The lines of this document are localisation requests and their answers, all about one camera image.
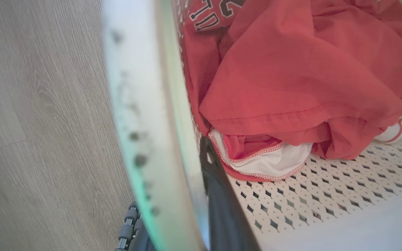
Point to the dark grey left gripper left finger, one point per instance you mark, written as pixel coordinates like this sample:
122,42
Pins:
133,230

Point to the red printed t-shirt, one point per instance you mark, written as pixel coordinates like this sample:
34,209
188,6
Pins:
291,76

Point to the white garment with red trim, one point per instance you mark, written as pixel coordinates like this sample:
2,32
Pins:
274,162

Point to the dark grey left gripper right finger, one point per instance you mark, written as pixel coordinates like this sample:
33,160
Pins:
223,212

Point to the white perforated plastic laundry basket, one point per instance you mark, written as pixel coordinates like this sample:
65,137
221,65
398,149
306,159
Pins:
152,115

